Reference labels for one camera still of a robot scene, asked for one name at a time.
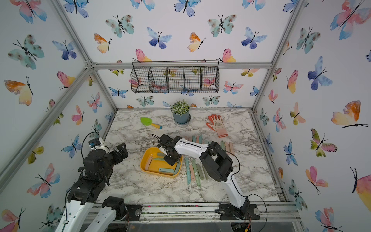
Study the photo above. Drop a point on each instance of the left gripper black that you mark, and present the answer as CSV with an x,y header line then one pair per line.
x,y
122,151

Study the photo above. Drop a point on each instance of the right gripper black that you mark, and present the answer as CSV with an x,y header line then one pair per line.
x,y
169,161

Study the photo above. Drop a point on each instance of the small teal folding knife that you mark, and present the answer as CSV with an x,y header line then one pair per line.
x,y
166,171

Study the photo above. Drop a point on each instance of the brownish pink folding knife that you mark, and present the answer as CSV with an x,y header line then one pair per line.
x,y
192,172

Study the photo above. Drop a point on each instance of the green ceramic knife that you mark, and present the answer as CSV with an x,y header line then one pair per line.
x,y
197,176
222,144

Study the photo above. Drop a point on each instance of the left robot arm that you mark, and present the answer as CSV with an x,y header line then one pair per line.
x,y
79,202

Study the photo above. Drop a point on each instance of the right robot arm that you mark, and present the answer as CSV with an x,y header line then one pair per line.
x,y
218,165

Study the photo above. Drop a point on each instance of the yellow storage box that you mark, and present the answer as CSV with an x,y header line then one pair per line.
x,y
153,163

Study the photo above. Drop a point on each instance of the green yellow toy trowel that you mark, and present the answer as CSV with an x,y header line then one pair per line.
x,y
148,122

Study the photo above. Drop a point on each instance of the potted green plant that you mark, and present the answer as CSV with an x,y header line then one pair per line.
x,y
180,111

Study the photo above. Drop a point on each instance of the red white garden glove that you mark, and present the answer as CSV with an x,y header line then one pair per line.
x,y
215,122

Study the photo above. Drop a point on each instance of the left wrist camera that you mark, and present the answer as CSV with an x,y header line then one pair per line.
x,y
94,143

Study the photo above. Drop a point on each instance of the black wire wall basket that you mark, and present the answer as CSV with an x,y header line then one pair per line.
x,y
185,77

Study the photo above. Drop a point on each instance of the aluminium front rail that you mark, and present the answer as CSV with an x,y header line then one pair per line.
x,y
210,212

